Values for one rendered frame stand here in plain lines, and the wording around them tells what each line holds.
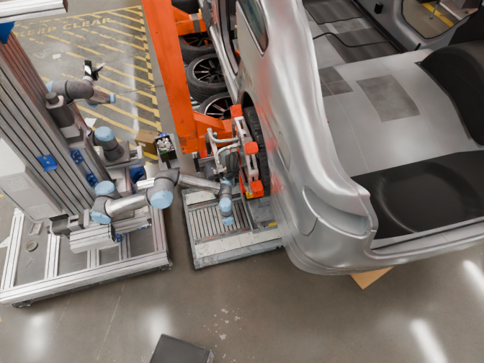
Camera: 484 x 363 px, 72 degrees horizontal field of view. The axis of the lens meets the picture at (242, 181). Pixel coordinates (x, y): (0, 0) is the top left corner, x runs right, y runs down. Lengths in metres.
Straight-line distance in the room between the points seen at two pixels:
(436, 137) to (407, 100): 0.34
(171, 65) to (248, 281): 1.74
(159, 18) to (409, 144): 1.82
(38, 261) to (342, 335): 2.43
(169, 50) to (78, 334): 2.18
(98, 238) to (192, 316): 0.95
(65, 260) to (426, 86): 3.11
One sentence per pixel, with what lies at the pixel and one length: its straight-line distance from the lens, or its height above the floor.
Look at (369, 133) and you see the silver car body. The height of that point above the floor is 0.99.
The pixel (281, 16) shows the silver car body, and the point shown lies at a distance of 1.85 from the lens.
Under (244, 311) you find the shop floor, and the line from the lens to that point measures 2.78.
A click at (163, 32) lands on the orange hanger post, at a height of 1.62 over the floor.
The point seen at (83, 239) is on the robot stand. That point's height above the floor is 0.74.
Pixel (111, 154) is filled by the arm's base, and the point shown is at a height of 0.87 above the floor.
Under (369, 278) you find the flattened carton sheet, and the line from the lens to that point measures 3.00.
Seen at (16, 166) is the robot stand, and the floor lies 1.23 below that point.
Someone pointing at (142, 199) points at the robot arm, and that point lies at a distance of 1.97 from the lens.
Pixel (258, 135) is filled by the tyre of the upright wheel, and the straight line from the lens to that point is 2.14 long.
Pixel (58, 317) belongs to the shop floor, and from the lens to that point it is 3.16.
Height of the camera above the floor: 2.68
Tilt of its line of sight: 53 degrees down
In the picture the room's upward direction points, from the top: 3 degrees counter-clockwise
